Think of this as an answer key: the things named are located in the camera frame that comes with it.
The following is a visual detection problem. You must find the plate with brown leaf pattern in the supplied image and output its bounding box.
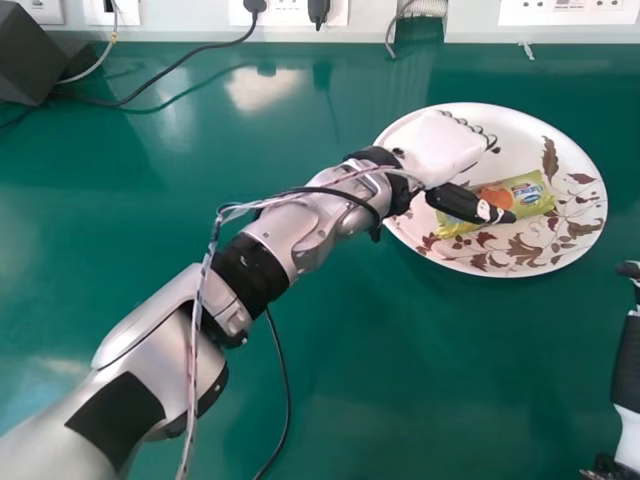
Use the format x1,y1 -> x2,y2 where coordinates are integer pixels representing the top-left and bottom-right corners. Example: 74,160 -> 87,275
372,102 -> 610,280

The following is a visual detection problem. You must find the pink white braided cable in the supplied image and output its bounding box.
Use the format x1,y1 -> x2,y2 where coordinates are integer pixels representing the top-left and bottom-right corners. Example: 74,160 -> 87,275
174,167 -> 426,480

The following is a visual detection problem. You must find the white socket strip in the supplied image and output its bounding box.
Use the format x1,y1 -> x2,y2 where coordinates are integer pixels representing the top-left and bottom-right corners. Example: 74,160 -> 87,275
0,0 -> 66,26
498,0 -> 640,26
82,0 -> 143,26
228,0 -> 350,27

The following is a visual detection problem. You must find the black box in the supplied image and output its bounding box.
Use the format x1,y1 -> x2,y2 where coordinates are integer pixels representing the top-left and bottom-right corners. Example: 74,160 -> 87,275
0,9 -> 99,107

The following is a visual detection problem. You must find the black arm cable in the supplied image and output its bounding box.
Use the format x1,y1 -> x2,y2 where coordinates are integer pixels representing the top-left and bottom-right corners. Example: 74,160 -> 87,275
217,185 -> 384,480

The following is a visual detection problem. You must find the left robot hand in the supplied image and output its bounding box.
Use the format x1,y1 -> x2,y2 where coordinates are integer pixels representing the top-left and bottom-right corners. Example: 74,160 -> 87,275
342,112 -> 517,226

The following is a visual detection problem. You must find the thin grey cable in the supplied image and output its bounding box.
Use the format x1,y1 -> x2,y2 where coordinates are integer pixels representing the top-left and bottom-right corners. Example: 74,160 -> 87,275
383,12 -> 404,61

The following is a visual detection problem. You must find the black plug adapter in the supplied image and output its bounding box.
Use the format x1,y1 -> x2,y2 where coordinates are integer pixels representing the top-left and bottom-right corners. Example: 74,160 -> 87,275
306,0 -> 330,32

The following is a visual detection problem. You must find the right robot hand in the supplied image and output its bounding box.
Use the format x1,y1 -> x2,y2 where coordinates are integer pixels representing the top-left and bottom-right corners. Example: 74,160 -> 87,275
579,259 -> 640,480

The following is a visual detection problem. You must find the yellow-green biscuit packet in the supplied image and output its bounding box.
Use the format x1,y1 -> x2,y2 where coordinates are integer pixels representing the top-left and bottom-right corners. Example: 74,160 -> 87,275
432,169 -> 559,240

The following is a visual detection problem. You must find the black cable with plug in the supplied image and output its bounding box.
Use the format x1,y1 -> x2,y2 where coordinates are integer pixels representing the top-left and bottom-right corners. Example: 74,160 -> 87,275
82,0 -> 261,109

